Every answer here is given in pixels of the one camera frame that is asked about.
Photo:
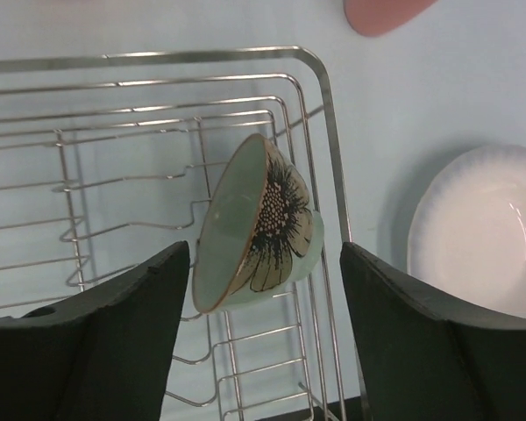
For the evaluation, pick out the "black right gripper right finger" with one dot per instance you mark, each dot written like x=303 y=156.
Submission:
x=427 y=355

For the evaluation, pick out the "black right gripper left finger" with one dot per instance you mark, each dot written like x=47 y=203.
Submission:
x=103 y=354

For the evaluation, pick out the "white fluted plate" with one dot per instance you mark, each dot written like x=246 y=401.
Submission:
x=468 y=233

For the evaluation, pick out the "green floral ceramic bowl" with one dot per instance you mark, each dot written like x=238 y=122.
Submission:
x=260 y=232

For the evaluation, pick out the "pink plastic cup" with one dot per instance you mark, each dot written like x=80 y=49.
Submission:
x=373 y=18

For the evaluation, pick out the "metal wire dish rack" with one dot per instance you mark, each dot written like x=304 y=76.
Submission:
x=107 y=160

